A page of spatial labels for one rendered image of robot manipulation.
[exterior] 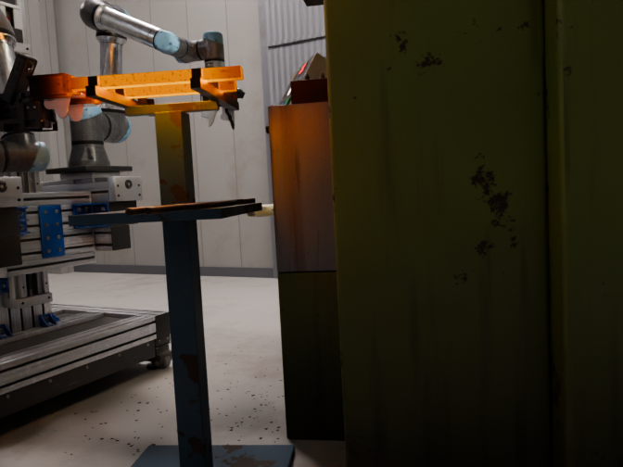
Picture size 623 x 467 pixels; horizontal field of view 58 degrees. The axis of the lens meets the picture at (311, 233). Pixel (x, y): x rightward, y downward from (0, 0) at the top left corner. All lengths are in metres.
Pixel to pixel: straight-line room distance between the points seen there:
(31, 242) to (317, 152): 1.05
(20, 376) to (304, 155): 1.09
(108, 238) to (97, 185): 0.20
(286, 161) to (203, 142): 3.41
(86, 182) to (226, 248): 2.66
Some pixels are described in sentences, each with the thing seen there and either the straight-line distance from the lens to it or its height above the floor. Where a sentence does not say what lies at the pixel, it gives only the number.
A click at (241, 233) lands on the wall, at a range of 4.68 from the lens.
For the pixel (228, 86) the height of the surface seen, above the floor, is 0.92.
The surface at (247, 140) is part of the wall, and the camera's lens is 4.63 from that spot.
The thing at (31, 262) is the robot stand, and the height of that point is 0.50.
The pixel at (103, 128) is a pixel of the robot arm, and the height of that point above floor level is 0.97.
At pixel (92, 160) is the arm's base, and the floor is 0.84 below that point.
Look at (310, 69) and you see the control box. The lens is 2.18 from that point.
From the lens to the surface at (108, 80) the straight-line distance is 1.22.
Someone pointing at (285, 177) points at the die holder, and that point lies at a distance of 1.51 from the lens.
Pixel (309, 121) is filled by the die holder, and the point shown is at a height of 0.87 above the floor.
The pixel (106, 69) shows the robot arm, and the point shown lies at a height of 1.21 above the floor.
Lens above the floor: 0.69
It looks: 4 degrees down
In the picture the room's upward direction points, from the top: 3 degrees counter-clockwise
